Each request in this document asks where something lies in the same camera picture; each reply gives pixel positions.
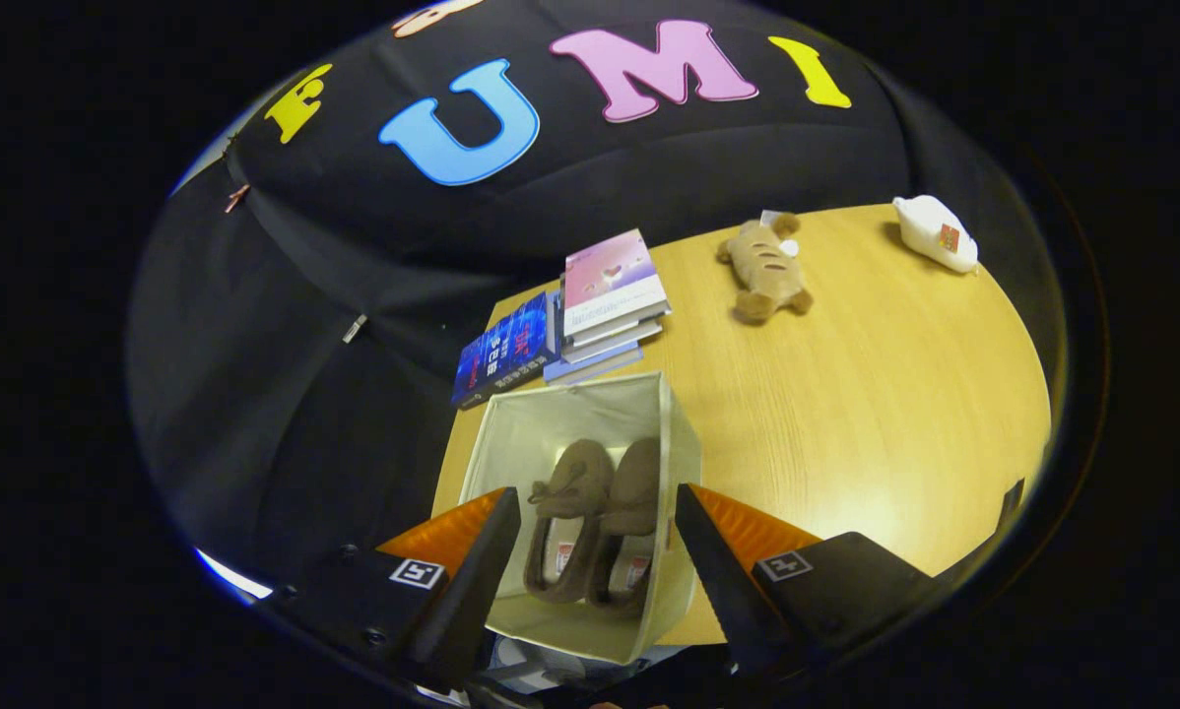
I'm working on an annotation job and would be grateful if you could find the light blue book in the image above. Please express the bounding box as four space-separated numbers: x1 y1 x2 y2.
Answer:
543 340 645 385

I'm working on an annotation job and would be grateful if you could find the white plush toy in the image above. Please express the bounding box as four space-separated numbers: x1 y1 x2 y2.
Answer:
891 195 980 275

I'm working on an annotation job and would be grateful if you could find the brown striped plush toy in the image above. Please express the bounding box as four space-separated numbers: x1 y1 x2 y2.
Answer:
716 213 815 326

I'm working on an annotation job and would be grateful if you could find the brown suede shoe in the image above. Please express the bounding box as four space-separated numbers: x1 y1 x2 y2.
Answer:
590 437 662 616
524 439 616 604

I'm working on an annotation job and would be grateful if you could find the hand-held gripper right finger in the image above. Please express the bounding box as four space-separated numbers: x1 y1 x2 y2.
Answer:
675 483 946 680

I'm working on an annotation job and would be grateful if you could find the pink cover book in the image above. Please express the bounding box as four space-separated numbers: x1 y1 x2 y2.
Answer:
562 228 670 336

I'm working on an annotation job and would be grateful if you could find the black backdrop cloth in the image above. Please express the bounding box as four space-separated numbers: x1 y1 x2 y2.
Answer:
127 0 1064 582

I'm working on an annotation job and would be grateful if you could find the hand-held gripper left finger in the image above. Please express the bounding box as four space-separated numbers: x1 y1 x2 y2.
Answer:
275 487 522 690

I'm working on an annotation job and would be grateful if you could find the dark blue book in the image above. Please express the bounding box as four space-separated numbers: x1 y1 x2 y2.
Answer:
450 291 559 411

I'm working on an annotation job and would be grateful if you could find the grey book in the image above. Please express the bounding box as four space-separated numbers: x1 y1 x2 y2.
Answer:
562 300 672 350

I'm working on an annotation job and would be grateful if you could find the pale green fabric storage box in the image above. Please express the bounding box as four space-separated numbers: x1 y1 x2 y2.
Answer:
459 371 702 666

